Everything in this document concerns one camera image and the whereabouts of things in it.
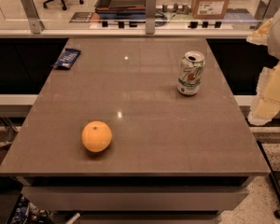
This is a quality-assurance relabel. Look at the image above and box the green white 7up can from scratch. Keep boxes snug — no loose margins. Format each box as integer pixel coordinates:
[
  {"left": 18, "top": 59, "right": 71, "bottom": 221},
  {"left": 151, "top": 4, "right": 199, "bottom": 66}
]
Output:
[{"left": 176, "top": 50, "right": 205, "bottom": 96}]

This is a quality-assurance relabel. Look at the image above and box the right metal glass post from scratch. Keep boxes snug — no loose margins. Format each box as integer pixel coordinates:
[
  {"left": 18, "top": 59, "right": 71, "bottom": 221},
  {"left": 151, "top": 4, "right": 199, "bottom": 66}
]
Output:
[{"left": 255, "top": 0, "right": 280, "bottom": 27}]

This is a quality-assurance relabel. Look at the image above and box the grey open bin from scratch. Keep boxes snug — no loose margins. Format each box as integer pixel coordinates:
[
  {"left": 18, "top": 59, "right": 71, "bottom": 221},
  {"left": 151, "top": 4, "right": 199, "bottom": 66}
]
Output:
[{"left": 94, "top": 0, "right": 155, "bottom": 12}]

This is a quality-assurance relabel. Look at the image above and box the grey table drawer front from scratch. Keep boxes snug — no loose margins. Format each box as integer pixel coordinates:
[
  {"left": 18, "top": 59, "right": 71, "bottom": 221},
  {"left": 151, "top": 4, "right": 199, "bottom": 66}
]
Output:
[{"left": 22, "top": 187, "right": 248, "bottom": 211}]

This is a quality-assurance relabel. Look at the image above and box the cardboard box with label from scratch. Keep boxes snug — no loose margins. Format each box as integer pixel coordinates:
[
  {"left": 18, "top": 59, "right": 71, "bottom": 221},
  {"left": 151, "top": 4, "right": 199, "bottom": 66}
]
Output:
[{"left": 191, "top": 0, "right": 230, "bottom": 19}]

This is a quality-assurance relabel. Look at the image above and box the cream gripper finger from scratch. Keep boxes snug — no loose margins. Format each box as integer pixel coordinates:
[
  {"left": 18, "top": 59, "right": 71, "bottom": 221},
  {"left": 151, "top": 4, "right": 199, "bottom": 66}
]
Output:
[
  {"left": 248, "top": 62, "right": 280, "bottom": 126},
  {"left": 246, "top": 19, "right": 273, "bottom": 46}
]

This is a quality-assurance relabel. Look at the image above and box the blue rxbar blueberry wrapper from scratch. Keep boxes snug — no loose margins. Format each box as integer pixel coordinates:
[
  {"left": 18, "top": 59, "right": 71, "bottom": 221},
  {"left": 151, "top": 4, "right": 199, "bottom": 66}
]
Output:
[{"left": 53, "top": 48, "right": 81, "bottom": 69}]

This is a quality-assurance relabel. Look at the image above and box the left metal glass post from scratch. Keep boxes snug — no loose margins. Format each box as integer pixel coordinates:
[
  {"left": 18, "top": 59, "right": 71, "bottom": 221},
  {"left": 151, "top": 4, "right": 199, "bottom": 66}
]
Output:
[{"left": 21, "top": 0, "right": 44, "bottom": 34}]

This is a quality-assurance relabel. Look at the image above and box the orange fruit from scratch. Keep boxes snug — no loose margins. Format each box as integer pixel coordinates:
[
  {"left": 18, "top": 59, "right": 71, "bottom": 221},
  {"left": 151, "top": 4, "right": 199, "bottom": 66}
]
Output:
[{"left": 81, "top": 121, "right": 112, "bottom": 152}]

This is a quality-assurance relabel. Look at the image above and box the metal glass post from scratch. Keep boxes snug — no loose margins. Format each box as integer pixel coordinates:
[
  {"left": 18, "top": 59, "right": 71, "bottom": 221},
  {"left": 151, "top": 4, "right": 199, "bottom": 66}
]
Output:
[
  {"left": 255, "top": 0, "right": 280, "bottom": 27},
  {"left": 21, "top": 0, "right": 44, "bottom": 34},
  {"left": 146, "top": 0, "right": 156, "bottom": 35}
]

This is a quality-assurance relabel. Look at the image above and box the middle metal glass post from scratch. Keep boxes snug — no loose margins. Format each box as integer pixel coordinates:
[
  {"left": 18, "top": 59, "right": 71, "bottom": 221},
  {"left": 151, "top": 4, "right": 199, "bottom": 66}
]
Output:
[{"left": 146, "top": 0, "right": 156, "bottom": 35}]

